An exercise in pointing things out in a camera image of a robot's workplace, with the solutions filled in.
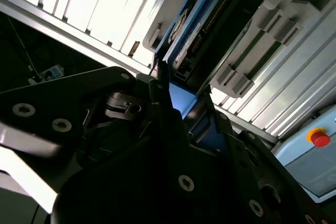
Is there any hard disk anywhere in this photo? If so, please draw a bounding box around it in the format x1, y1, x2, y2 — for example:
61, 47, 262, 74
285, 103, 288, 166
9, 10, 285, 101
153, 0, 268, 151

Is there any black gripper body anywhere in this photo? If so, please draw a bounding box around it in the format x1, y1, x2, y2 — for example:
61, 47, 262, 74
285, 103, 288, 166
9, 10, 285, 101
51, 76, 272, 224

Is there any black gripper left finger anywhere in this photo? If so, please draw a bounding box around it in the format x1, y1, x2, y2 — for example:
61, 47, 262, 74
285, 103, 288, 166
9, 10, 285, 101
0, 61, 203, 196

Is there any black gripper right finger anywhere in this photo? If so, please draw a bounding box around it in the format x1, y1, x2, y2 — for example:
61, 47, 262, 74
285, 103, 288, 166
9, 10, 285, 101
203, 87, 336, 224

